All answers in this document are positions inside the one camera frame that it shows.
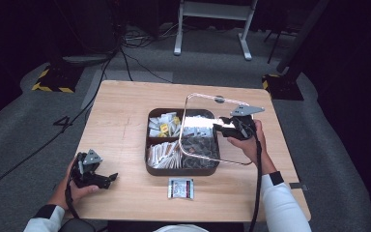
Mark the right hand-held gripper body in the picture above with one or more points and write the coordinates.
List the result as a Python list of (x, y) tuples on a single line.
[(243, 124)]

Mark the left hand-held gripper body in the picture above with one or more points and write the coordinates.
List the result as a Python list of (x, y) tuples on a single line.
[(84, 169)]

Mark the clear plastic box lid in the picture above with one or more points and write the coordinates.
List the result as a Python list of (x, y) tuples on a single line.
[(206, 154)]

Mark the brown compartment box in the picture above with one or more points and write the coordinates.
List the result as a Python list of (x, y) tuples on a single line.
[(161, 169)]

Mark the single white red sachet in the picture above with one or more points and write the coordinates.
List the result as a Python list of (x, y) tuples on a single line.
[(181, 188)]

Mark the person's right hand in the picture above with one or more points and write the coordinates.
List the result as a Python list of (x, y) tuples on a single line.
[(252, 148)]

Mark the person's left hand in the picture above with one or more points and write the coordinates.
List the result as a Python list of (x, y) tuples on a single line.
[(62, 191)]

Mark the grey table grommet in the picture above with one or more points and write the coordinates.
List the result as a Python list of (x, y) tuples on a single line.
[(219, 99)]

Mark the pile of white red packets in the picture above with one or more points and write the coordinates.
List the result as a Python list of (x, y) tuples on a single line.
[(199, 130)]

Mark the pile of dark packets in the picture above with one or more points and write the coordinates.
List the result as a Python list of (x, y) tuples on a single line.
[(199, 151)]

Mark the dark seat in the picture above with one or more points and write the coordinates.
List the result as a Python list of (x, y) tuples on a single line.
[(77, 226)]

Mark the yellow black striped stand base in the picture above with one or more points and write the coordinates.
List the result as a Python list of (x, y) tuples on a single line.
[(56, 80), (281, 87)]

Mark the pile of white stick packets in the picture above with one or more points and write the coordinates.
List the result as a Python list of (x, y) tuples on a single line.
[(163, 155)]

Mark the pile of white yellow packets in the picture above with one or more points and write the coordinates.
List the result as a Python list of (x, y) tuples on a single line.
[(163, 126)]

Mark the small grey tab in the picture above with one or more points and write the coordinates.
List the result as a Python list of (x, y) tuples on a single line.
[(298, 186)]

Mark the person's white clothing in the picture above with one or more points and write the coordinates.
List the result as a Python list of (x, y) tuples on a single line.
[(180, 228)]

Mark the black stand pole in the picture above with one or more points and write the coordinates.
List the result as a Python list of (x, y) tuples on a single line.
[(302, 35)]

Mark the white metal desk frame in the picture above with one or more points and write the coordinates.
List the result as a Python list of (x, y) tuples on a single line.
[(217, 11)]

